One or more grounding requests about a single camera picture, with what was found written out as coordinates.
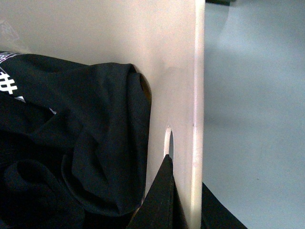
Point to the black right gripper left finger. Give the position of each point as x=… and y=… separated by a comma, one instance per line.
x=162, y=208

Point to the cream plastic laundry hamper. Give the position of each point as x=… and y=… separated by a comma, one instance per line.
x=163, y=39

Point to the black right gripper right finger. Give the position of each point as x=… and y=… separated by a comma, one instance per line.
x=215, y=215

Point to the black printed t-shirt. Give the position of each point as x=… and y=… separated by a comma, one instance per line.
x=73, y=143

